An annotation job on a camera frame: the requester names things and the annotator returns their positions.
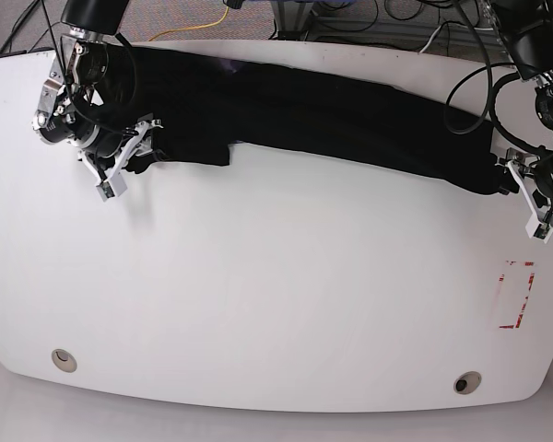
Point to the red tape rectangle marking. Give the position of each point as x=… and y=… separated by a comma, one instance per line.
x=514, y=289

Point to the right table cable grommet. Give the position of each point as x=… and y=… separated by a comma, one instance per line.
x=467, y=383

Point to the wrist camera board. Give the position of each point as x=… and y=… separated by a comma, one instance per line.
x=111, y=188
x=535, y=228

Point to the black t-shirt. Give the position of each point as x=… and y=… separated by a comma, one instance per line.
x=208, y=104

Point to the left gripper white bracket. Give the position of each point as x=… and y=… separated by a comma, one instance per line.
x=535, y=178

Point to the table cable grommet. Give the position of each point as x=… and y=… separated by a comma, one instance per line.
x=64, y=361
x=467, y=383

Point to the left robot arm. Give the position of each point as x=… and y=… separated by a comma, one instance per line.
x=525, y=30

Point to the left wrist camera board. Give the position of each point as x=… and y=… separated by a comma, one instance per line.
x=535, y=228

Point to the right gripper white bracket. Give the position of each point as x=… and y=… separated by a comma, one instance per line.
x=108, y=153

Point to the aluminium frame stand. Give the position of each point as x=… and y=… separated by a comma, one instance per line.
x=292, y=19

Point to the left table cable grommet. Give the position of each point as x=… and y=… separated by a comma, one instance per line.
x=64, y=361

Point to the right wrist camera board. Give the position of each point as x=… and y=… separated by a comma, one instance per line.
x=111, y=188

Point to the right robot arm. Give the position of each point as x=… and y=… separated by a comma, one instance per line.
x=75, y=106

